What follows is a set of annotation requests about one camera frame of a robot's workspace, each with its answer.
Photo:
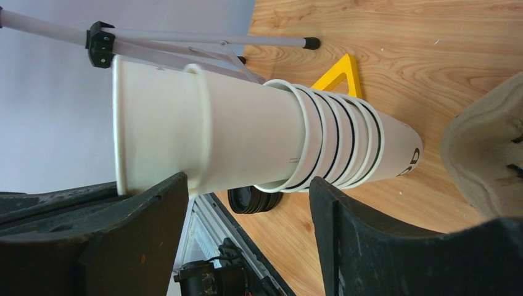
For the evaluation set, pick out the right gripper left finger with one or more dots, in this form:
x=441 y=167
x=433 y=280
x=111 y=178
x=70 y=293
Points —
x=91 y=240

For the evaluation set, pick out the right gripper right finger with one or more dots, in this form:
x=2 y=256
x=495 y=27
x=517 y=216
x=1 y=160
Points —
x=363 y=251

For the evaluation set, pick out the single white paper cup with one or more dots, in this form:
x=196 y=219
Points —
x=159 y=124

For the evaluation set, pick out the stack of white paper cups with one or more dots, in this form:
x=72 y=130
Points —
x=278 y=136

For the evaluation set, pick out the stacked pulp cup carriers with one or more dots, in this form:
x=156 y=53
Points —
x=481 y=149

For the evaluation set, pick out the yellow plastic triangle holder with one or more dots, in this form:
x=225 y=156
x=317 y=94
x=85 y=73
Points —
x=345 y=69

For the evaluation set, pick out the white tripod stand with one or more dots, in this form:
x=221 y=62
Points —
x=173 y=49

